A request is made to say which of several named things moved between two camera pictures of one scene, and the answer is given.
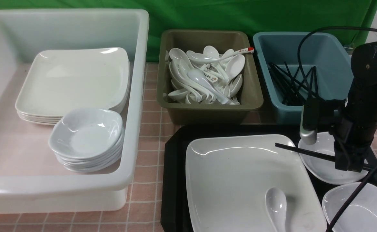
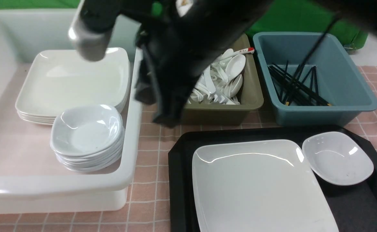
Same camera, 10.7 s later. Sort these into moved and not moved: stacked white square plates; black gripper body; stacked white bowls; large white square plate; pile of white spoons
Moved: large white square plate; black gripper body
Not moved: stacked white square plates; pile of white spoons; stacked white bowls
